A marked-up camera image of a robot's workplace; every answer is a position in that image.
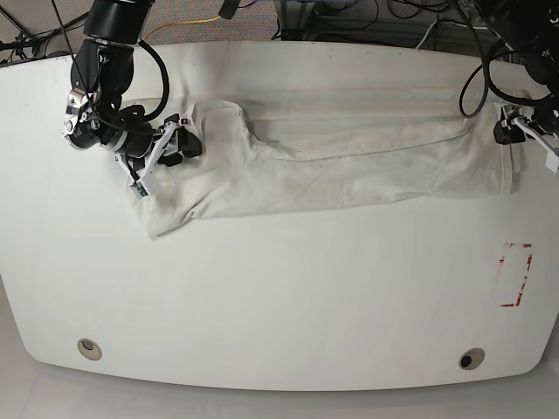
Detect white cable on floor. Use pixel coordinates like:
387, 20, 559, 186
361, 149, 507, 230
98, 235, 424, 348
414, 20, 438, 50

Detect table cable grommet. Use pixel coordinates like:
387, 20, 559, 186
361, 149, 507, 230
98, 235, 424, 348
77, 339, 102, 361
459, 348, 486, 371

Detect yellow cable on floor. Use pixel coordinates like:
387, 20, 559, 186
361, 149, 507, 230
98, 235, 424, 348
140, 16, 222, 47

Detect right table cable grommet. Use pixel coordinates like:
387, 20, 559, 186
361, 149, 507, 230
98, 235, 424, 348
459, 348, 486, 371

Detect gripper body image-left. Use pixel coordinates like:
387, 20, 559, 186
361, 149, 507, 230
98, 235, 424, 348
157, 113, 202, 167

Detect black cable image-left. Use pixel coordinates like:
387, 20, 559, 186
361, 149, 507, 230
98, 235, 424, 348
124, 38, 170, 121

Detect red tape rectangle marking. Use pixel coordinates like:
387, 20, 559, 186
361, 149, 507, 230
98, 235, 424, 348
494, 243, 534, 308

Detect wrist camera mount image-left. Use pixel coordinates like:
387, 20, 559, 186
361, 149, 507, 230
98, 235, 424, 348
115, 120, 180, 199

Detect left table cable grommet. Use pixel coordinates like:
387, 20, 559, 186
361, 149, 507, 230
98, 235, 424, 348
77, 339, 102, 361

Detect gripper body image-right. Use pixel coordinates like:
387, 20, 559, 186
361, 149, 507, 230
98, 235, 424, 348
493, 104, 527, 144

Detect white printed T-shirt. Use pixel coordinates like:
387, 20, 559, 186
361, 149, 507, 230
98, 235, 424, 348
130, 87, 521, 237

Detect black tripod legs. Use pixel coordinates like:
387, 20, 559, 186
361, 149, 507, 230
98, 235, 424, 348
1, 7, 88, 64

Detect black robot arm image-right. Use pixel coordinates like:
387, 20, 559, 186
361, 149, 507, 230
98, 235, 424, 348
471, 1, 558, 134

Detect wrist camera mount image-right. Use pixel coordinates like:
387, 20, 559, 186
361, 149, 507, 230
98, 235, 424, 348
500, 106, 558, 174

